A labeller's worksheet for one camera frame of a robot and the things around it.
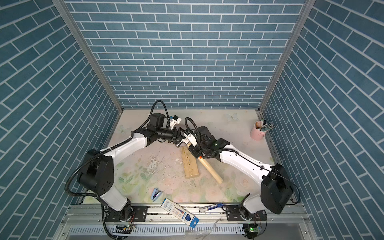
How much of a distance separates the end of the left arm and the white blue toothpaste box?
30cm

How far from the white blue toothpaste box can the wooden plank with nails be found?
156mm

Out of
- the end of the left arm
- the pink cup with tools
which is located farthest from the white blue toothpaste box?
the pink cup with tools

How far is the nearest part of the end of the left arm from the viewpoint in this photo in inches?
27.8

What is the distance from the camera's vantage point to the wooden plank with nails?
0.86 meters

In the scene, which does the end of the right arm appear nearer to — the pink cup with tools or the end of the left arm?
the end of the left arm
